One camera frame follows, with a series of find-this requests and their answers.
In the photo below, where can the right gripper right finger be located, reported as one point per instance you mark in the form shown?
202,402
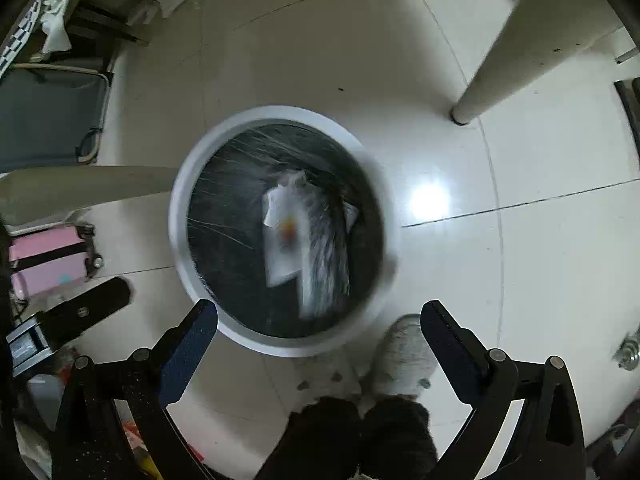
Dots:
547,441

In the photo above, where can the grey left slipper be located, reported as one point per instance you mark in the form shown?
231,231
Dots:
328,375

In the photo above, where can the black bin liner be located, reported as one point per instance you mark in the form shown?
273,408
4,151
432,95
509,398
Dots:
224,225

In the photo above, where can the grey right slipper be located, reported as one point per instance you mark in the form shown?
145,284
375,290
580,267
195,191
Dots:
403,363

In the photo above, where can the metal dumbbell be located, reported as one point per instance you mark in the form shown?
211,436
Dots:
628,355

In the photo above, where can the black white checkered cloth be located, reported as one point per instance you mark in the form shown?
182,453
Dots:
22,19

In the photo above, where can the grey slipper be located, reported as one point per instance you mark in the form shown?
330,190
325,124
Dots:
403,363
328,375

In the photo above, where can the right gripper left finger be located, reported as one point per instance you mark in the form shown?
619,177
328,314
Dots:
89,441

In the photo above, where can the black trousers legs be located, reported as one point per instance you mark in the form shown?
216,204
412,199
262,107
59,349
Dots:
330,439

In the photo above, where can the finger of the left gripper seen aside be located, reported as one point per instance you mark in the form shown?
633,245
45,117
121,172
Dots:
69,320

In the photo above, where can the white table leg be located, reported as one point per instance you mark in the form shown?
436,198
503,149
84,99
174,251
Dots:
538,36

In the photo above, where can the pink suitcase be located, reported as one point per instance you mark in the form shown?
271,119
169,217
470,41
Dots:
48,259

